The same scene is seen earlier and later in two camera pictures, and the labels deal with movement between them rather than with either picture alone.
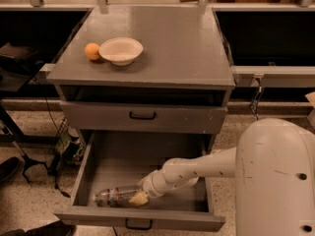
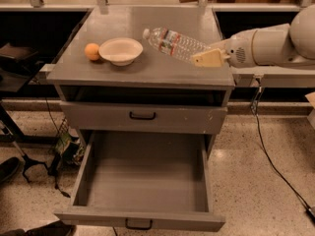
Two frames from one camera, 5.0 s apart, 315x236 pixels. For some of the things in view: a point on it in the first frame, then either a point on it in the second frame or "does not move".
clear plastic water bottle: x=116 y=196 to x=174 y=43
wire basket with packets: x=69 y=151 does not move
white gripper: x=150 y=184 to x=238 y=49
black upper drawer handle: x=142 y=117 does not move
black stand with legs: x=18 y=64 does not move
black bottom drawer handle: x=139 y=227 does not move
